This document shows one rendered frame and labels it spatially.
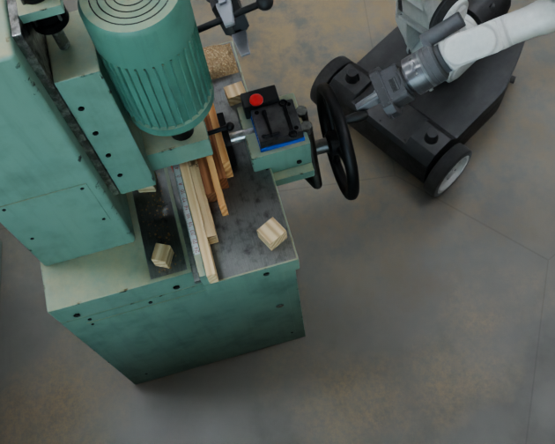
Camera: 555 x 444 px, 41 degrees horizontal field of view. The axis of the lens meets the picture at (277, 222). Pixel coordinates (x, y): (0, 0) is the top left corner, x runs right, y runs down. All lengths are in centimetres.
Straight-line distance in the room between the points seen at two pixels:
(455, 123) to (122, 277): 134
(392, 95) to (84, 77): 70
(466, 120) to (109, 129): 150
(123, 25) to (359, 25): 192
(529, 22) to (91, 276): 109
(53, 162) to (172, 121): 23
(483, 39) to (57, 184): 89
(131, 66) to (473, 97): 163
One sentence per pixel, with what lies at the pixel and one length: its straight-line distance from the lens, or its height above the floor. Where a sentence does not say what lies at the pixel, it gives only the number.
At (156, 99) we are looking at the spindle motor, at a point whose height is 129.
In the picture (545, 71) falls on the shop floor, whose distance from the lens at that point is 300.
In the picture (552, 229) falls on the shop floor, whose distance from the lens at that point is 269.
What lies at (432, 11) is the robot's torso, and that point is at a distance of 222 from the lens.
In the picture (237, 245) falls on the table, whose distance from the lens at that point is 162.
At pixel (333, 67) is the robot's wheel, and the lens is 268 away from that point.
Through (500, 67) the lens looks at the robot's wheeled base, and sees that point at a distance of 277.
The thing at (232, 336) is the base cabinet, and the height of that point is 23.
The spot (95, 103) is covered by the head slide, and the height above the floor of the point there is 130.
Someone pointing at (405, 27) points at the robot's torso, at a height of 51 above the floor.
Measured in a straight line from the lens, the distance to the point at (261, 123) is 163.
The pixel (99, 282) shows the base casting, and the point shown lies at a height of 80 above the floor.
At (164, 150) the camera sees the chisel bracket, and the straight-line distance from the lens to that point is 159.
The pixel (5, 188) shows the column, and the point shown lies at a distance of 149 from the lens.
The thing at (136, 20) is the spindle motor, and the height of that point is 147.
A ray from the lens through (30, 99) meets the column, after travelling 126.
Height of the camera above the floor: 238
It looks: 66 degrees down
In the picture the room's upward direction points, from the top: 11 degrees counter-clockwise
